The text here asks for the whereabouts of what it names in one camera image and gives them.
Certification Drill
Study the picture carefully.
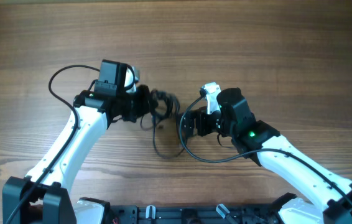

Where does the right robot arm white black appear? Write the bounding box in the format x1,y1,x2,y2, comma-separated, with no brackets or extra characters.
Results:
178,88,352,223

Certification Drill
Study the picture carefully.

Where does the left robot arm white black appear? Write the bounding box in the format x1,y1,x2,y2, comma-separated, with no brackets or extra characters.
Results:
2,60,156,223

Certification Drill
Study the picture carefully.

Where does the black cable bundle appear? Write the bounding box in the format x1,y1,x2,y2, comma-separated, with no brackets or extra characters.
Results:
139,89,185,161

